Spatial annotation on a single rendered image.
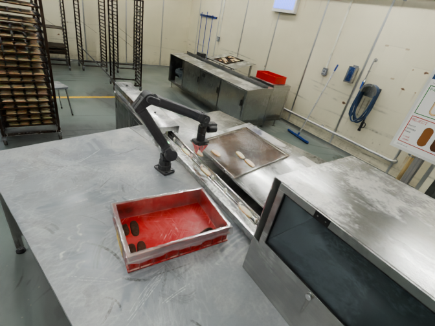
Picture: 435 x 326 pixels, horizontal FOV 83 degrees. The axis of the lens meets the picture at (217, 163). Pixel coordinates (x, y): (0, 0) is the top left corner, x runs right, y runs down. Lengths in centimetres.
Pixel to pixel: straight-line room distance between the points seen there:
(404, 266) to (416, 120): 110
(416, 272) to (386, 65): 432
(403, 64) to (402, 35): 41
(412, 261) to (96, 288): 98
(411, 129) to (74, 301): 178
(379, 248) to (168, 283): 73
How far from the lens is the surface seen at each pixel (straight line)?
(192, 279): 110
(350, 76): 494
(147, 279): 109
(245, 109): 441
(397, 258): 79
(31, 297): 216
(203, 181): 153
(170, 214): 133
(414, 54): 482
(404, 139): 177
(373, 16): 516
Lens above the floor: 173
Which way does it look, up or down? 30 degrees down
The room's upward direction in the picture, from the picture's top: 12 degrees clockwise
